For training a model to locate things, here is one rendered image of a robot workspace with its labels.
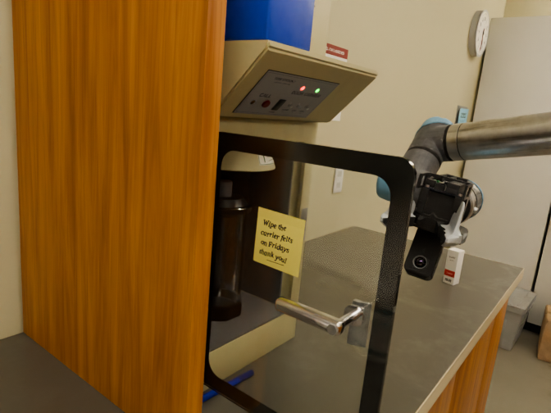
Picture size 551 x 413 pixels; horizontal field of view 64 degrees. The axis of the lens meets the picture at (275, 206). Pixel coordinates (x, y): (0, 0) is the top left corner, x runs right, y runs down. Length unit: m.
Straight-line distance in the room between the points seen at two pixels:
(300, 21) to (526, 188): 3.08
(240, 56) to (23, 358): 0.68
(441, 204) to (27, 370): 0.75
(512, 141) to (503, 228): 2.78
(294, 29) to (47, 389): 0.69
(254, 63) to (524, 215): 3.17
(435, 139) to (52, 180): 0.72
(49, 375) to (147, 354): 0.26
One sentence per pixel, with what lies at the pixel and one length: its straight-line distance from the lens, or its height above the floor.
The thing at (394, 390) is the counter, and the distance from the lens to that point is 0.92.
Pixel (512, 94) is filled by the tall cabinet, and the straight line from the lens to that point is 3.63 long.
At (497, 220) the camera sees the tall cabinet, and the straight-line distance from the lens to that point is 3.67.
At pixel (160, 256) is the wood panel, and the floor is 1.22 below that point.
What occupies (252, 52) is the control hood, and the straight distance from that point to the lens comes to 0.60.
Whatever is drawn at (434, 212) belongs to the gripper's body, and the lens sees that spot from 0.71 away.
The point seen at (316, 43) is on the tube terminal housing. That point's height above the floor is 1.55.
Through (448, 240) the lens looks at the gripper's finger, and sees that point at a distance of 0.61.
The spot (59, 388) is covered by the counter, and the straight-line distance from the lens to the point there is 0.88.
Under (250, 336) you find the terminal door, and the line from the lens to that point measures 0.66.
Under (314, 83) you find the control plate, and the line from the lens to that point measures 0.72.
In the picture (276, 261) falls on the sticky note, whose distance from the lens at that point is 0.59.
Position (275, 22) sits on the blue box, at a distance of 0.61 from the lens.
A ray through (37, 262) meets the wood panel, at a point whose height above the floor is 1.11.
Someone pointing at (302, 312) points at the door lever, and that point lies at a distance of 0.52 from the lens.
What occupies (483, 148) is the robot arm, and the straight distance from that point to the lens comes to 0.93.
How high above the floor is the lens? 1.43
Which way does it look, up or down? 12 degrees down
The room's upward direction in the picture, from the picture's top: 5 degrees clockwise
